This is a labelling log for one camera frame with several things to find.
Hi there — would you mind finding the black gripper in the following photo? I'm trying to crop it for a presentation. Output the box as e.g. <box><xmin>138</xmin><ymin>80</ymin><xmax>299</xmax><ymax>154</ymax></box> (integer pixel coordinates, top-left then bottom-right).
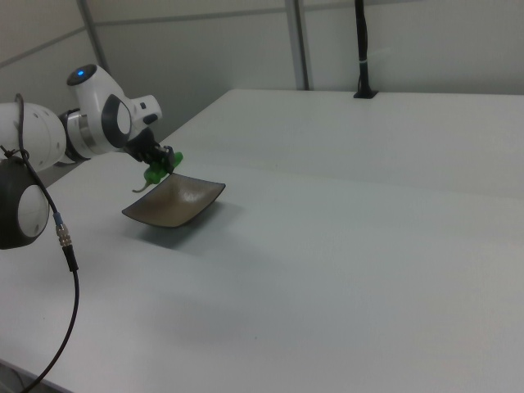
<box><xmin>124</xmin><ymin>129</ymin><xmax>176</xmax><ymax>174</ymax></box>

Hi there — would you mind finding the green chili pepper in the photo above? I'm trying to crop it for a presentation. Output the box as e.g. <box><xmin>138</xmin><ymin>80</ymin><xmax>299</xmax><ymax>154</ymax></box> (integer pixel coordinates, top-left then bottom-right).
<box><xmin>131</xmin><ymin>151</ymin><xmax>185</xmax><ymax>193</ymax></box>

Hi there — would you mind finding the square brown ceramic plate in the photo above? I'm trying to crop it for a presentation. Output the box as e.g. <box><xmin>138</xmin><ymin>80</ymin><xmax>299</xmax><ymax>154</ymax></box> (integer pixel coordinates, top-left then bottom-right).
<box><xmin>121</xmin><ymin>173</ymin><xmax>227</xmax><ymax>229</ymax></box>

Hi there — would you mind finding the black pole with base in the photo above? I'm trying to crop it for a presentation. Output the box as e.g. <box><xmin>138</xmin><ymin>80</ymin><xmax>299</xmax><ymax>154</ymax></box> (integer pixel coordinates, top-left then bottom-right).
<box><xmin>353</xmin><ymin>0</ymin><xmax>380</xmax><ymax>101</ymax></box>

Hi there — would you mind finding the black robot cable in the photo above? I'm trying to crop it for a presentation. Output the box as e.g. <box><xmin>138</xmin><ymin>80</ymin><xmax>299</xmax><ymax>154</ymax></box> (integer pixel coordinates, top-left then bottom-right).
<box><xmin>0</xmin><ymin>93</ymin><xmax>81</xmax><ymax>393</ymax></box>

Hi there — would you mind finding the grey corner wall post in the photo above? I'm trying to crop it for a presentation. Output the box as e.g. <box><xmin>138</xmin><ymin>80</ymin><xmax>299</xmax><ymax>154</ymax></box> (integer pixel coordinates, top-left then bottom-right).
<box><xmin>77</xmin><ymin>0</ymin><xmax>111</xmax><ymax>74</ymax></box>

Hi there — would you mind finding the grey vertical partition post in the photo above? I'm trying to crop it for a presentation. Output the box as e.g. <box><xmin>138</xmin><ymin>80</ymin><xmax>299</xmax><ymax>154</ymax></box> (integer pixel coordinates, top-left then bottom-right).
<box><xmin>285</xmin><ymin>0</ymin><xmax>310</xmax><ymax>91</ymax></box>

